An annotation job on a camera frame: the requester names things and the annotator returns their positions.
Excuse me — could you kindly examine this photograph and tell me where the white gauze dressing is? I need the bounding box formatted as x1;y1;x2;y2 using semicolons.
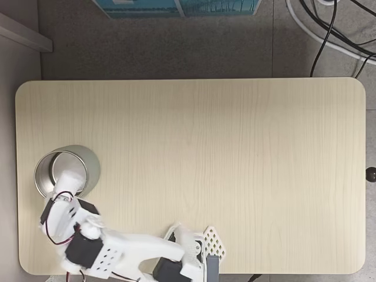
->
59;171;86;196

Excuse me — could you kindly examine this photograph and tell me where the grey steel cup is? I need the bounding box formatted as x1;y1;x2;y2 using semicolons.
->
34;143;102;199

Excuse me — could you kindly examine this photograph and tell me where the white shelf board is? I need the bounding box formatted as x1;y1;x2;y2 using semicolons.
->
0;13;53;53

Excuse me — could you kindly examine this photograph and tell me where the grey table clamp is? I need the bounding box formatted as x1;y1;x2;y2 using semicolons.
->
206;254;220;282

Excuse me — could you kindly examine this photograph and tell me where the blue printed box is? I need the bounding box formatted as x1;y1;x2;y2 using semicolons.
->
176;0;262;18
92;0;185;19

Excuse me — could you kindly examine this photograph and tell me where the white thick floor cable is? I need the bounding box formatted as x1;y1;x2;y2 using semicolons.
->
285;0;376;78

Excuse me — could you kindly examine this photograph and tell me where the black floor cable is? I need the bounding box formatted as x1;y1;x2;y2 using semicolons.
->
298;0;376;56
310;0;338;78

